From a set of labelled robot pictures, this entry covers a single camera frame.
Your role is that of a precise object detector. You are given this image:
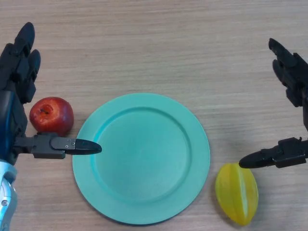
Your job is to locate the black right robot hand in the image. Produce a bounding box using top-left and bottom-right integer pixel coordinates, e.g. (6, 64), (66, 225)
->
(238, 38), (308, 169)

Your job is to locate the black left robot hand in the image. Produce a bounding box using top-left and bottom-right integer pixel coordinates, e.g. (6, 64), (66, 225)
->
(0, 22), (103, 167)

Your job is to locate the yellow starfruit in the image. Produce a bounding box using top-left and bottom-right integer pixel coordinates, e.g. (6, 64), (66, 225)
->
(215, 162), (259, 226)

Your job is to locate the green round plate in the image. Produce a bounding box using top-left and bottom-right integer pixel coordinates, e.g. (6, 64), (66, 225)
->
(72, 93), (211, 226)

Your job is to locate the red apple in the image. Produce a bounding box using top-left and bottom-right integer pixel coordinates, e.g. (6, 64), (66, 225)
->
(29, 96), (75, 137)

